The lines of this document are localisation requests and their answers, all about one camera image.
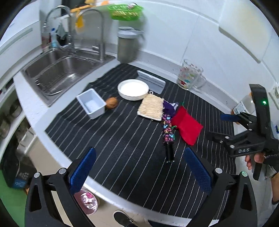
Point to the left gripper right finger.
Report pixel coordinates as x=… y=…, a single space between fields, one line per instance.
x=213 y=181

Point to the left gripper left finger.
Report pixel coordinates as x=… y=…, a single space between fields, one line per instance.
x=68 y=182

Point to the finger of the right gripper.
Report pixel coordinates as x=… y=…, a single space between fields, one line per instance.
x=242 y=118
x=224 y=138

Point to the red cloth pouch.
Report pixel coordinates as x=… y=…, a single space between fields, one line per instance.
x=188 y=127

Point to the beige loofah scrubber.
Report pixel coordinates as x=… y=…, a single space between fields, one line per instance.
x=151 y=107

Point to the pink trash bin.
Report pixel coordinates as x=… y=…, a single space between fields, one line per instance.
x=87 y=201

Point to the brown labelled jar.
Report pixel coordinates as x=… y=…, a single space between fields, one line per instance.
x=246 y=105

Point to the black blue recycling bin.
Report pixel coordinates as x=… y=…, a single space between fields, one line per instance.
x=17 y=168

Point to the printed glass mug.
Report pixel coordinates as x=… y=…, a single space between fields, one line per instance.
x=190 y=76

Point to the black shoe left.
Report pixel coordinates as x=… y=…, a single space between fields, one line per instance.
x=123 y=219

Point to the colourful patterned black tube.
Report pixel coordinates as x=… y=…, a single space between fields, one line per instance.
x=168 y=138

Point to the purple white wrapper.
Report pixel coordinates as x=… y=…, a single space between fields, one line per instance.
x=170 y=108

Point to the black striped table mat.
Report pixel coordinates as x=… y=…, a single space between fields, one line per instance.
x=130 y=152

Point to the white rectangular plastic box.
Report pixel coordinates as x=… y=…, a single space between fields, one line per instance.
x=92 y=103

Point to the brown round fruit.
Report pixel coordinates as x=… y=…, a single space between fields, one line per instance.
x=111 y=103

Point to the stainless steel sink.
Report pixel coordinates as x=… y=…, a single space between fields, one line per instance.
x=54 y=72

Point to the white round plate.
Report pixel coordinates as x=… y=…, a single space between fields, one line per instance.
x=133 y=89

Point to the chrome faucet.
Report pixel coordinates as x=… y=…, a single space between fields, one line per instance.
x=61 y=38
x=89 y=23

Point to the grey lidded jug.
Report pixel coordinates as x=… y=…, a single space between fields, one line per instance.
x=127 y=43

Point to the green plastic basket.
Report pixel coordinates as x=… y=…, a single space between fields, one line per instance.
x=125 y=12

